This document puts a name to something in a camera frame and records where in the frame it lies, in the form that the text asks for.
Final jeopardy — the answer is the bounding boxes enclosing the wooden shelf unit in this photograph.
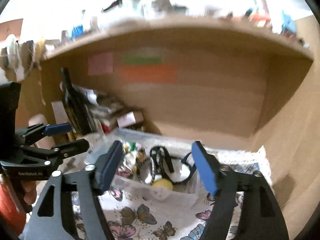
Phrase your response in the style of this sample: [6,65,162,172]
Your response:
[16,16,319,238]

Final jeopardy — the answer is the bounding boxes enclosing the person's left hand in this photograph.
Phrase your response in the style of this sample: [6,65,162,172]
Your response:
[22,181,37,205]

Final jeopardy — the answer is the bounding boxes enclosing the dark glass bottle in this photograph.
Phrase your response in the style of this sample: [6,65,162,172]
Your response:
[61,68,86,136]

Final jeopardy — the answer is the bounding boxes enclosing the green knitted cloth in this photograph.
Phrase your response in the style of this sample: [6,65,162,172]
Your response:
[123,141,139,153]

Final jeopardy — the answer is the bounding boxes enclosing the green paper strip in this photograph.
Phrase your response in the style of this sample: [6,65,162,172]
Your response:
[123,56,162,65]

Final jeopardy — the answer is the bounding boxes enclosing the pile of papers and books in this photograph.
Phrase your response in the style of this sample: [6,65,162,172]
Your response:
[51,84,146,136]

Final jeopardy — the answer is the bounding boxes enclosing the yellow ball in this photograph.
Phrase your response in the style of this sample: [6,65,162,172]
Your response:
[152,178,173,191]

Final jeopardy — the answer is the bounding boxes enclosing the pink paper strip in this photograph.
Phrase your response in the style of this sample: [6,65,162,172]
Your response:
[87,52,114,76]

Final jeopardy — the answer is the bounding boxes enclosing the orange paper strip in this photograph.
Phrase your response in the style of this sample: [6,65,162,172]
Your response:
[118,64,177,84]

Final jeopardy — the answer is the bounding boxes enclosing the clear plastic storage box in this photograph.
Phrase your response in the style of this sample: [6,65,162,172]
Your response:
[85,128,206,206]

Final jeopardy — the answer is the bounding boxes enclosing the butterfly print tablecloth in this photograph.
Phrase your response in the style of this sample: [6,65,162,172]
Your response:
[62,132,273,240]

